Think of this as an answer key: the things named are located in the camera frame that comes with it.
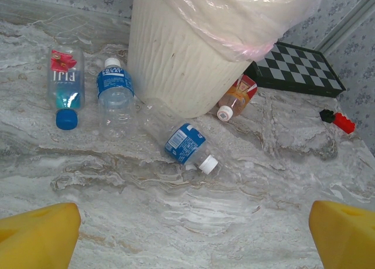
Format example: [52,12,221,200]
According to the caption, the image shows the blue label bottle white cap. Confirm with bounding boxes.
[140,97,219,176]

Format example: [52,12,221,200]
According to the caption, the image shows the cream plastic bin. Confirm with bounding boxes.
[127,0,282,120]

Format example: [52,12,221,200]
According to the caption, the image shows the Fiji water bottle blue cap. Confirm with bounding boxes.
[46,45,86,131]

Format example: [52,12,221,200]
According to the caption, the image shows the black toy brick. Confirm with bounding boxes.
[319,109,336,124]

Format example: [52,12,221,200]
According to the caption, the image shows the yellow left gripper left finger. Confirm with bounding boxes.
[0,202,82,269]

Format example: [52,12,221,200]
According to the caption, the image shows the red toy brick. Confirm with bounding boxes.
[332,112,356,134]

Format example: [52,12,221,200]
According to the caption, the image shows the Pocari Sweat plastic bottle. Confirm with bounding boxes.
[96,57,137,135]

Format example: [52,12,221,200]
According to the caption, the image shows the orange label bottle white cap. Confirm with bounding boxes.
[216,75,258,122]

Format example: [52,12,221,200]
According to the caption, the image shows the clear plastic bin liner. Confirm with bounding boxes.
[152,0,326,62]

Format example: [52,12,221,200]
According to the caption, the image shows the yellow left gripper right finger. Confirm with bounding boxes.
[309,200,375,269]

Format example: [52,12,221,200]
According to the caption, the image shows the black and grey checkerboard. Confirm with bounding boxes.
[244,41,346,98]

